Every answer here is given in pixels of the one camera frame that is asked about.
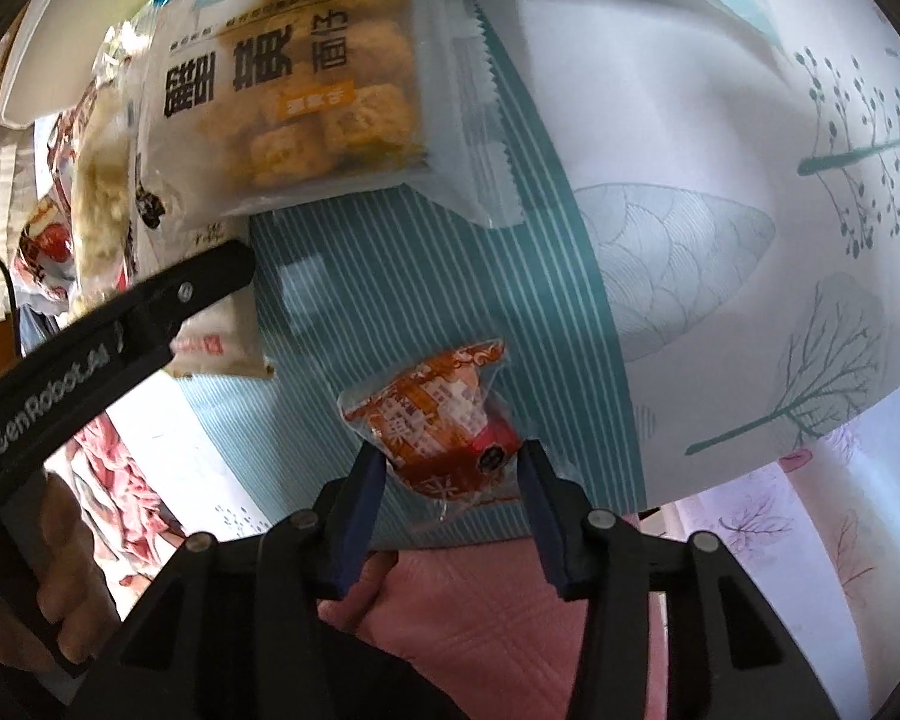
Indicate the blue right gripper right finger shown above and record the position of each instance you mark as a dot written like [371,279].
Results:
[553,506]

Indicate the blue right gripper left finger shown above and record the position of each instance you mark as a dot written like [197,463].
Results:
[352,517]

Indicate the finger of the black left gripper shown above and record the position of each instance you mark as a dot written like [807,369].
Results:
[79,372]

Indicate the red orange snack packet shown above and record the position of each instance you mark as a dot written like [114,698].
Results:
[447,435]

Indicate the large yellow cracker snack bag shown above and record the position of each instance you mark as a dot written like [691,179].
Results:
[255,105]

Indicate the white plastic storage bin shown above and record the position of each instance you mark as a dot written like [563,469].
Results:
[51,59]

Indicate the person's left hand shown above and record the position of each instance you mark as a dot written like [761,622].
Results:
[72,591]

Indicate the pink quilted blanket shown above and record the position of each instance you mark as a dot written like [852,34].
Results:
[480,622]

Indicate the white red label snack packet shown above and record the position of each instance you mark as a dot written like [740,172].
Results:
[223,340]

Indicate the pale puffed snack bag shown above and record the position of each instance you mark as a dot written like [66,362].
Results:
[101,202]

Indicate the tree patterned table cloth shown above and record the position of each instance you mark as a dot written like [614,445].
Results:
[707,278]

